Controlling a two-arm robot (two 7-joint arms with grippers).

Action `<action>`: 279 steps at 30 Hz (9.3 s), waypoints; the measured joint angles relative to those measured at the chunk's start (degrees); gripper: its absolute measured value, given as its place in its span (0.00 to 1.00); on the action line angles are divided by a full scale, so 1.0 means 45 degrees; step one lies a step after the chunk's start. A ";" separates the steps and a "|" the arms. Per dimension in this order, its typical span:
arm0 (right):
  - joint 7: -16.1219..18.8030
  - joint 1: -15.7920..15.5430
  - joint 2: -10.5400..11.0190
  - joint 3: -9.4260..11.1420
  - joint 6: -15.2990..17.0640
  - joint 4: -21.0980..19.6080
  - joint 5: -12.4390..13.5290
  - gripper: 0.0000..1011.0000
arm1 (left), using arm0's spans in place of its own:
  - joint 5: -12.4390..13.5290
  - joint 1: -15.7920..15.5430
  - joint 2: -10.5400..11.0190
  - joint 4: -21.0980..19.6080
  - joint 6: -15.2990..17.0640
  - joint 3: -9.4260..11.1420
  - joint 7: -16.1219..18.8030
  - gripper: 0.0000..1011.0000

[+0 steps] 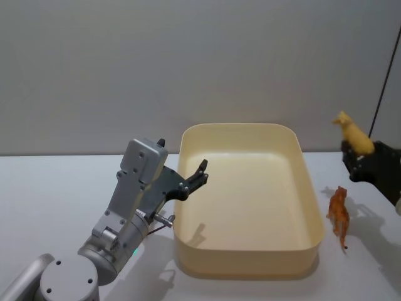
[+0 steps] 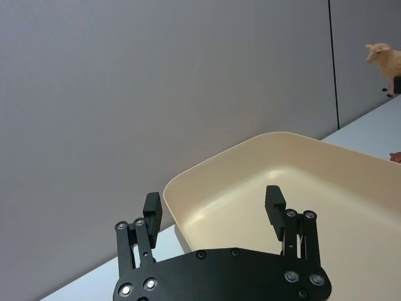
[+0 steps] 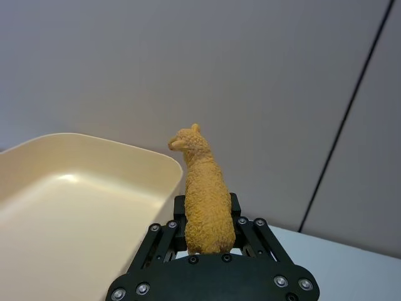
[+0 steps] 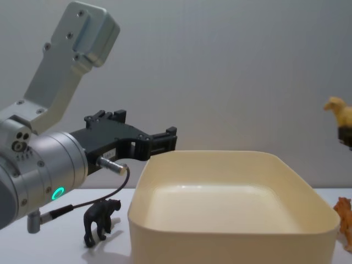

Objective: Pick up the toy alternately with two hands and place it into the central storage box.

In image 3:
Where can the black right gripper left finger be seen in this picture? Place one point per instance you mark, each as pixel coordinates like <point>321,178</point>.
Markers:
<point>156,247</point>

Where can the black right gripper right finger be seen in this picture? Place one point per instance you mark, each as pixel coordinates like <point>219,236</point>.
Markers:
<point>261,241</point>

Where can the orange alpaca toy figure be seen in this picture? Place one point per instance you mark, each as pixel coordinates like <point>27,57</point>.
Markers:
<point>206,200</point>

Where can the cream plastic bin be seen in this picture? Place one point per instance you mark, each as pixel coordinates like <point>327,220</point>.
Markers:
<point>72,216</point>

